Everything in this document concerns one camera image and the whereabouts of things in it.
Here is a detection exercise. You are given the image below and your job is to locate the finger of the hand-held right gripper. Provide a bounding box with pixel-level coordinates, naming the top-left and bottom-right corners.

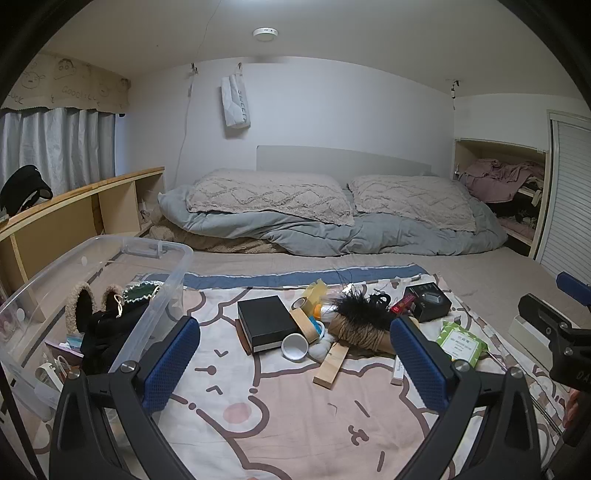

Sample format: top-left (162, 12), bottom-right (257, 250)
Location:
top-left (555, 271), bottom-right (591, 308)
top-left (517, 294), bottom-right (580, 344)

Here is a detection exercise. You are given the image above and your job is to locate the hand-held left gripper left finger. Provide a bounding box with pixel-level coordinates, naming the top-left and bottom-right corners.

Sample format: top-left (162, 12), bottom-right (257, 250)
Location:
top-left (48, 316), bottom-right (201, 480)

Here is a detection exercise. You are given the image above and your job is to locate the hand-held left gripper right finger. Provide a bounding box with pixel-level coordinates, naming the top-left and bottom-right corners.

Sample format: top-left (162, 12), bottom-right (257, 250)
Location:
top-left (389, 315), bottom-right (543, 480)

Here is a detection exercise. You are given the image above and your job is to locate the green wet wipes packet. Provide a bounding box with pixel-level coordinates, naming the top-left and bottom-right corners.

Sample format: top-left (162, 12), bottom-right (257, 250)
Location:
top-left (436, 320), bottom-right (489, 361)

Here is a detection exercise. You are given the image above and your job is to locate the light wooden block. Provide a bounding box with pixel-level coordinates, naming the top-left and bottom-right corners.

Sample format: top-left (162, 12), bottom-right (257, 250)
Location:
top-left (313, 344), bottom-right (350, 389)

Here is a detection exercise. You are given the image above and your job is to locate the white plush toy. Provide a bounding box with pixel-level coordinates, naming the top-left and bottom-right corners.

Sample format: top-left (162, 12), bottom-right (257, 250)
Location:
top-left (308, 330), bottom-right (340, 361)

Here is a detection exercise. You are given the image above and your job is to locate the clear plastic storage bin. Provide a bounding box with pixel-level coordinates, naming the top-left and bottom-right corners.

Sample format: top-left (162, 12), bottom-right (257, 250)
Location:
top-left (0, 234), bottom-right (195, 423)

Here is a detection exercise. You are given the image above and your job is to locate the person's right hand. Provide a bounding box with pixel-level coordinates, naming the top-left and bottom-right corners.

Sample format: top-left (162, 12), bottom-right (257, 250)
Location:
top-left (564, 388), bottom-right (583, 430)

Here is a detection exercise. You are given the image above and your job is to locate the small black box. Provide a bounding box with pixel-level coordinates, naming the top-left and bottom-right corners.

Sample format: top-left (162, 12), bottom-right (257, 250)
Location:
top-left (404, 282), bottom-right (453, 324)

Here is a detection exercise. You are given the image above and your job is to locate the red packet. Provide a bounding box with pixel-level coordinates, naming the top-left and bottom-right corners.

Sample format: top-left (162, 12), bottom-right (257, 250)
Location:
top-left (390, 295), bottom-right (419, 315)

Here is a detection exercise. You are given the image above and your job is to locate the twine-wrapped cardboard tube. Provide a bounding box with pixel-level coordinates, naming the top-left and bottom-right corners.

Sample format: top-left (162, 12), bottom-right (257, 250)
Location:
top-left (328, 314), bottom-right (398, 356)

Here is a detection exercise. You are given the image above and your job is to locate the dark cloth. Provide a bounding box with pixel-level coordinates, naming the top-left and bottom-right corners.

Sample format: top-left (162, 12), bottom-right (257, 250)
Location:
top-left (81, 302), bottom-right (148, 374)

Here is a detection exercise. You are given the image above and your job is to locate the brown flat case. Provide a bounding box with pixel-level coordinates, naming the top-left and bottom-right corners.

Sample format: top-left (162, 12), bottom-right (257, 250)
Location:
top-left (235, 318), bottom-right (252, 355)

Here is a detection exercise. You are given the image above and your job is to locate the green knit item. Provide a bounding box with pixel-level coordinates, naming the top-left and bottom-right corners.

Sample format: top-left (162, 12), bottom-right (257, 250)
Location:
top-left (122, 279), bottom-right (160, 305)

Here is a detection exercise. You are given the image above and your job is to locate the black feather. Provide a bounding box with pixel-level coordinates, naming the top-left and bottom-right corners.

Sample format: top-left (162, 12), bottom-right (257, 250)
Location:
top-left (330, 272), bottom-right (393, 324)

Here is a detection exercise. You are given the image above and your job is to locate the beige fleece slipper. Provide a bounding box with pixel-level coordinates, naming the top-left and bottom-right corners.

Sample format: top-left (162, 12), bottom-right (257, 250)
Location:
top-left (65, 284), bottom-right (95, 337)
top-left (100, 286), bottom-right (125, 319)

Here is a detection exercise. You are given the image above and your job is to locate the beige bed sheet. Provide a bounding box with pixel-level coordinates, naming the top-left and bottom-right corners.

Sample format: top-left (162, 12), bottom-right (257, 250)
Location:
top-left (46, 244), bottom-right (591, 324)

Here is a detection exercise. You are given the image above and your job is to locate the dark clothes pile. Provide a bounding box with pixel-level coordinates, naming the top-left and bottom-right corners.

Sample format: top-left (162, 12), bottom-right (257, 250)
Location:
top-left (485, 189), bottom-right (546, 232)

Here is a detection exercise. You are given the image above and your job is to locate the white louvre door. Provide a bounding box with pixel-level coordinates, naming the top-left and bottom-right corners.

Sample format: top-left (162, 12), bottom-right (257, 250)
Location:
top-left (538, 109), bottom-right (591, 284)

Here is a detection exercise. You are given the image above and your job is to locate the black box white side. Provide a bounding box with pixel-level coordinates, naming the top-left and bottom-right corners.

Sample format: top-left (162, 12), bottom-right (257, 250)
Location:
top-left (237, 295), bottom-right (302, 355)

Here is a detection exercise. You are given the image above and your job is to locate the printed bear blanket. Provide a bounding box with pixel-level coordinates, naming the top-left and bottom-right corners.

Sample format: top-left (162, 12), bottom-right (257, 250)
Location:
top-left (28, 263), bottom-right (573, 480)

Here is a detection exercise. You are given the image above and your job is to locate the brown tape roll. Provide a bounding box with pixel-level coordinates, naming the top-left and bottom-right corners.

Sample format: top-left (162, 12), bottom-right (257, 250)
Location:
top-left (290, 307), bottom-right (326, 344)

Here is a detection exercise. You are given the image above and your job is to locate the white round cup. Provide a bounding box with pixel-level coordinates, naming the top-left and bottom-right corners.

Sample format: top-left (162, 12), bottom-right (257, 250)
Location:
top-left (281, 333), bottom-right (309, 361)

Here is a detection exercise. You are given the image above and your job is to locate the beige fleece blanket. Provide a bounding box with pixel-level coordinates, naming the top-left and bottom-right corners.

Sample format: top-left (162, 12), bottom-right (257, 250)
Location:
top-left (145, 217), bottom-right (287, 254)

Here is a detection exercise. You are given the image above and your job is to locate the white plug adapter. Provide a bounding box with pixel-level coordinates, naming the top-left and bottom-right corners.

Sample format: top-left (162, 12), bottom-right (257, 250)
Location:
top-left (36, 362), bottom-right (84, 385)

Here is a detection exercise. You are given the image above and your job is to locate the pink clothes pile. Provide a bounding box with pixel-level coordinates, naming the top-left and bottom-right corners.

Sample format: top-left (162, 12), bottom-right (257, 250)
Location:
top-left (457, 158), bottom-right (546, 204)

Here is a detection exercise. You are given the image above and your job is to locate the grey duvet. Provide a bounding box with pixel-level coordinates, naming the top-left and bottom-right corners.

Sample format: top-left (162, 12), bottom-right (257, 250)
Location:
top-left (158, 185), bottom-right (509, 257)

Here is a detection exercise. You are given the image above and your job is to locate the beige textured pillow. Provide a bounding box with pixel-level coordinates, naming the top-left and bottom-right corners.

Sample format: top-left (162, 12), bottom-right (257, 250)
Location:
top-left (347, 175), bottom-right (477, 232)
top-left (185, 168), bottom-right (356, 227)

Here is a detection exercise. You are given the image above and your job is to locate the wooden shelf unit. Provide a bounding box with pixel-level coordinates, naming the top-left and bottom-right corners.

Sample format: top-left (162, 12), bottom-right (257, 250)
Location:
top-left (0, 167), bottom-right (166, 324)

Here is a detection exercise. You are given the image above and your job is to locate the black cap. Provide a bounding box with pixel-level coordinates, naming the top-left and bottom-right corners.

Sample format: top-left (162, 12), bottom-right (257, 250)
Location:
top-left (0, 165), bottom-right (53, 217)

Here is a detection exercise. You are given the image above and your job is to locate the grey curtain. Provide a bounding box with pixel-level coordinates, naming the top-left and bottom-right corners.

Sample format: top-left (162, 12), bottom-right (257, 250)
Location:
top-left (0, 108), bottom-right (116, 197)

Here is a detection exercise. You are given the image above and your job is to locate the white hanging bag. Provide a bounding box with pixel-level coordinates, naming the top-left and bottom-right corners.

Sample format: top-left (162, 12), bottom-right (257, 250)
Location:
top-left (221, 65), bottom-right (251, 138)

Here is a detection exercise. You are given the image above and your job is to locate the beige printed valance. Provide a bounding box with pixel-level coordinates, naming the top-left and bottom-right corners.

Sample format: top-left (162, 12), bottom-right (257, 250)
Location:
top-left (2, 52), bottom-right (131, 114)

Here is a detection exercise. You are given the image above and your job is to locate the cream wall niche shelf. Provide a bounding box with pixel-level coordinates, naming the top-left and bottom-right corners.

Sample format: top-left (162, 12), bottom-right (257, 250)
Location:
top-left (451, 138), bottom-right (550, 259)

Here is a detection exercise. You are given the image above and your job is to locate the white hanging cable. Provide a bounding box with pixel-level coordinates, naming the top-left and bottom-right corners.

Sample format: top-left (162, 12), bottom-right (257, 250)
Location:
top-left (177, 69), bottom-right (197, 188)

